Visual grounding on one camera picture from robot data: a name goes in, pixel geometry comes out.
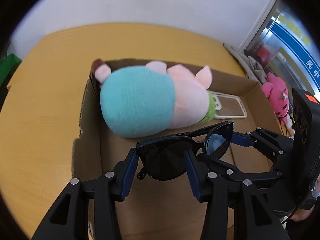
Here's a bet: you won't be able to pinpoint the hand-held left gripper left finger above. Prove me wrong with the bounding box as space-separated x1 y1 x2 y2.
32 148 139 240

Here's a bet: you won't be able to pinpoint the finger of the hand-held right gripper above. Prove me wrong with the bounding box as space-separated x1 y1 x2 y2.
230 127 295 157
196 153 285 189

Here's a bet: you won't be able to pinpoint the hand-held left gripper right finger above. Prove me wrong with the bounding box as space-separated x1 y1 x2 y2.
184 150 288 240

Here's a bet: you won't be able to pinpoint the black sunglasses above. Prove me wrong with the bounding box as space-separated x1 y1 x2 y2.
136 121 235 181

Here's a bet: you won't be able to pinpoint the brown cardboard box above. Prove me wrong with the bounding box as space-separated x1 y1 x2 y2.
72 59 287 240

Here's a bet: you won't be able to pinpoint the person's right hand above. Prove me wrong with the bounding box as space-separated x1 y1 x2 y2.
291 174 320 222

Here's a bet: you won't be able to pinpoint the white plush toy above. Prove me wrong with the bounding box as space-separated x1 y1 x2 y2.
284 114 296 137

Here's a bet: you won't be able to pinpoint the pale phone case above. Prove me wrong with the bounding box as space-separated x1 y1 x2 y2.
209 92 248 120

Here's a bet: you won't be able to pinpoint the teal pink green plush toy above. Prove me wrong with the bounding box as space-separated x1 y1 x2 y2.
94 60 216 138

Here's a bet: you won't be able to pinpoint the grey cloth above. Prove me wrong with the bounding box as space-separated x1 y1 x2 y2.
224 44 272 85

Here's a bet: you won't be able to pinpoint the brown plush item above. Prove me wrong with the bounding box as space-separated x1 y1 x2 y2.
91 59 105 72

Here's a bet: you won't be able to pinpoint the blue wall sign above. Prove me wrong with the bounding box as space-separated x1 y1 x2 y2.
270 15 320 87

